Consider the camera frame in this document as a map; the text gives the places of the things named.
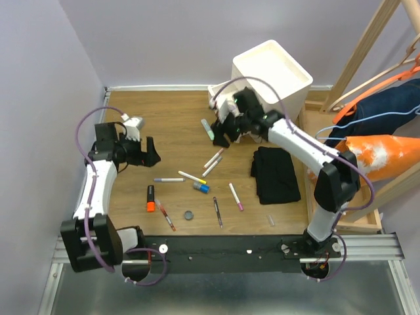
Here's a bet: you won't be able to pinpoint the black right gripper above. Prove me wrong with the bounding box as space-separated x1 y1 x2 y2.
210 105 250 149

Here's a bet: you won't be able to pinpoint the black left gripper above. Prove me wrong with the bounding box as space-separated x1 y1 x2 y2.
114 132 160 167

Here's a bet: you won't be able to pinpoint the yellow tip marker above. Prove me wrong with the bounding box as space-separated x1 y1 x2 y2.
178 171 207 185

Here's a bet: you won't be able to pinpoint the blue cap glue stick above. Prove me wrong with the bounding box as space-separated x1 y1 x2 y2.
193 182 209 194

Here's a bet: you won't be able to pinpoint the white drawer cabinet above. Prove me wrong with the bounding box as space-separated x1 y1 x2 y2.
231 39 313 121

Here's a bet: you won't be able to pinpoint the grey round cap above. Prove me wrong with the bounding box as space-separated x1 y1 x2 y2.
184 211 194 221

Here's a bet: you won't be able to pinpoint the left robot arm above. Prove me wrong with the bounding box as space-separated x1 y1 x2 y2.
60 117 161 272

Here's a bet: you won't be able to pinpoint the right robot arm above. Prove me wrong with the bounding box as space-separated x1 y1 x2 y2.
209 88 360 257

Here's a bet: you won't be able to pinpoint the green grey highlighter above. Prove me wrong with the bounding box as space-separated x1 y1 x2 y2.
201 119 215 141

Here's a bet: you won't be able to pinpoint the beige tip marker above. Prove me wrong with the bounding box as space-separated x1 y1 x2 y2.
203 148 224 169

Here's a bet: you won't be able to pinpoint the grey tip marker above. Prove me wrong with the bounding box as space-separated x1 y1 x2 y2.
202 156 222 178

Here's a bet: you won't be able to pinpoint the orange black highlighter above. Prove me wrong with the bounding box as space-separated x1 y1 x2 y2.
146 185 156 213

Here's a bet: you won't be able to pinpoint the red pen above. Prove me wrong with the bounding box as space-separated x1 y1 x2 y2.
155 199 176 232

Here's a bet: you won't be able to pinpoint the pink tip marker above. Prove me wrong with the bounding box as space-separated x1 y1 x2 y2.
228 182 244 211

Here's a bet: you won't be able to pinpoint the black folded cloth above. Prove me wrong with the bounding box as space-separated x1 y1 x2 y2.
250 146 301 205

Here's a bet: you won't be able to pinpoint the dark purple pen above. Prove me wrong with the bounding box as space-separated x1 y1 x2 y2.
213 197 223 229

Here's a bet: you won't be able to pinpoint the black mounting base bar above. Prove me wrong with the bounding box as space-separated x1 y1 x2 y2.
122 235 341 281

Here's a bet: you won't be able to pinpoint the orange hanger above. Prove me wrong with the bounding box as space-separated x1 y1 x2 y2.
332 54 419 123

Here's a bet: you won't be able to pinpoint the orange white garment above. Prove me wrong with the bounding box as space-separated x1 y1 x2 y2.
335 135 419 182

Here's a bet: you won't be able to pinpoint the dark blue jeans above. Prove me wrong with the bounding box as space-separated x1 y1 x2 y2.
324 79 419 147

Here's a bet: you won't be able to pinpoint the wooden clothes rack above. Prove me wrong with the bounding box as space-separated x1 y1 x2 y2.
299 1 419 233

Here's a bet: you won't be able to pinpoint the wooden hanger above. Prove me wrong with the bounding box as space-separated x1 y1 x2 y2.
327 34 419 112

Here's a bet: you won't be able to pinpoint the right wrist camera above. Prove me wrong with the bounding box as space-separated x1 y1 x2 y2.
209 95 240 123

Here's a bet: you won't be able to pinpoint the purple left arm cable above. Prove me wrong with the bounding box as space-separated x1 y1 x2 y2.
75 106 168 287

